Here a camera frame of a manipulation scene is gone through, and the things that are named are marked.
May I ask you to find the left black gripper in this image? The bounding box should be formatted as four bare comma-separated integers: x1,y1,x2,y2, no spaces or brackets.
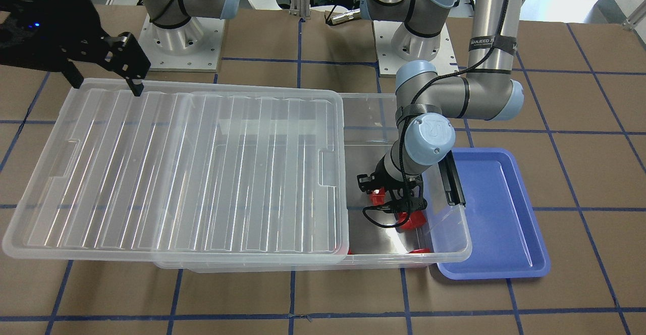
357,173,428,212

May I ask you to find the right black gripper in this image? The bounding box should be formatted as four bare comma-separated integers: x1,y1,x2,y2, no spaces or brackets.
1,0,151,97

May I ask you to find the clear plastic box lid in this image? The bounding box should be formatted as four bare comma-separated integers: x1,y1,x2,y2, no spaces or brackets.
2,78,349,268

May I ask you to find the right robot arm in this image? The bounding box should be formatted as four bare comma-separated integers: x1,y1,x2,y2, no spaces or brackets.
2,0,240,96

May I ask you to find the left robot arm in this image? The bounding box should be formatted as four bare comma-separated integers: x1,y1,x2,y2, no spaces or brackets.
357,0,524,214

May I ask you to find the red block small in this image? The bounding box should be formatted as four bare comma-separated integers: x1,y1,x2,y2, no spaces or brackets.
369,187,386,206

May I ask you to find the clear plastic storage box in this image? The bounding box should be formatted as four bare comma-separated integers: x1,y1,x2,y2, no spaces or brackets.
131,88,471,272

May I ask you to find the red block large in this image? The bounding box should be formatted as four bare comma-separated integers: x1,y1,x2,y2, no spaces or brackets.
397,210,427,231

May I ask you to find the blue plastic tray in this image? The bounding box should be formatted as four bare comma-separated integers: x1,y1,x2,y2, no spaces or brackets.
438,147,551,280

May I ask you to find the black box latch handle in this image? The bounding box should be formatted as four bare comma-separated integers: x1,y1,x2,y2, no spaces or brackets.
438,150,466,206

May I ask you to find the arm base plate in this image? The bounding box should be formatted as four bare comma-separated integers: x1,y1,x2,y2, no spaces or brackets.
138,16,227,73
373,21,458,78

